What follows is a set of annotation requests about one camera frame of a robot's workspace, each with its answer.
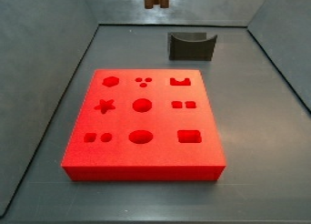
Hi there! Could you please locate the dark grey curved holder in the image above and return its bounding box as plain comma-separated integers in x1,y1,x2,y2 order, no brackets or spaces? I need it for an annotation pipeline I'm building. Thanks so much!
169,32,218,61

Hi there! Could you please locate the red foam shape-sorter block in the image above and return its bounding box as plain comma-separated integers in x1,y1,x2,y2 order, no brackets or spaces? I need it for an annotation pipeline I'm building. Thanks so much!
62,69,226,181

